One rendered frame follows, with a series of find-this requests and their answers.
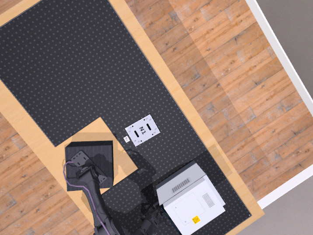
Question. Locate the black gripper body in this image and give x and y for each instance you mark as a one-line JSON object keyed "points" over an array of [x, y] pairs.
{"points": [[147, 221]]}

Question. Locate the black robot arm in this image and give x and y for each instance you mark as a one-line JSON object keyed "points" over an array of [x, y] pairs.
{"points": [[91, 176]]}

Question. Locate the grey heat sealer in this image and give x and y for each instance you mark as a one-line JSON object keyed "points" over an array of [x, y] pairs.
{"points": [[189, 199]]}

